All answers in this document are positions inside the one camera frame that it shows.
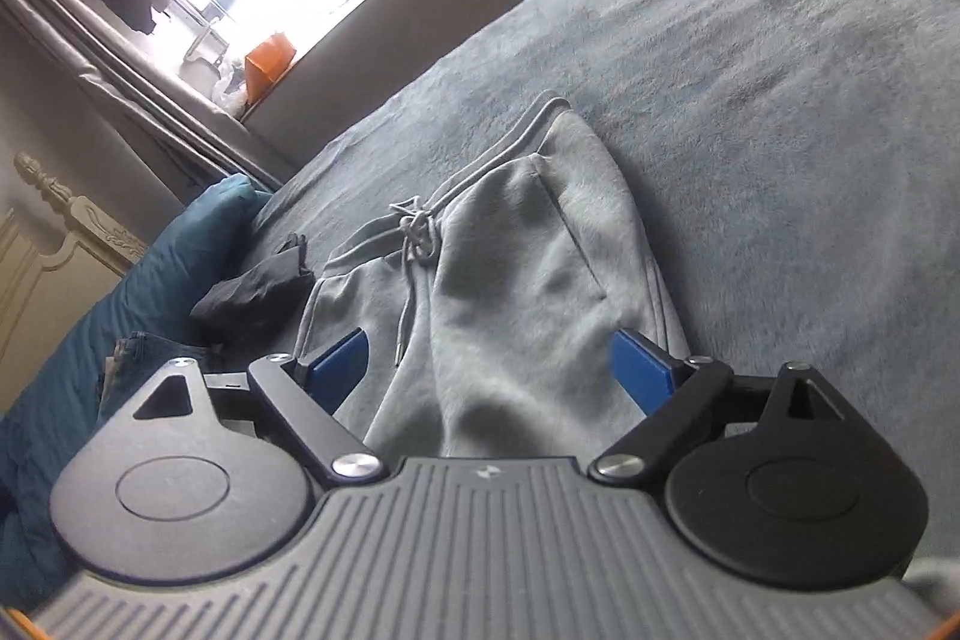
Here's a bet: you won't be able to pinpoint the blue pillow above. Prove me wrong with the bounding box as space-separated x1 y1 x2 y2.
2 175 268 611

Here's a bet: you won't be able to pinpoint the grey curtain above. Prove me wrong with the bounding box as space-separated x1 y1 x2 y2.
2 0 296 203

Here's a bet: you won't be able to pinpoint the black garment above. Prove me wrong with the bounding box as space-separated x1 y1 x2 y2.
190 234 316 344

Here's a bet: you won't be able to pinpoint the orange bag on sill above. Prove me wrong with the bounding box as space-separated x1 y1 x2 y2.
244 32 296 104

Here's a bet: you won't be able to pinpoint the cream headboard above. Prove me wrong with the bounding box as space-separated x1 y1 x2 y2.
0 152 146 409

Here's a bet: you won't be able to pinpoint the blue jeans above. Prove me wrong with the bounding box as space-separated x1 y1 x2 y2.
94 331 218 429

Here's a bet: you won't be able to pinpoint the grey sweatpants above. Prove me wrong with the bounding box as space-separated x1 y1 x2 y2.
295 94 688 463

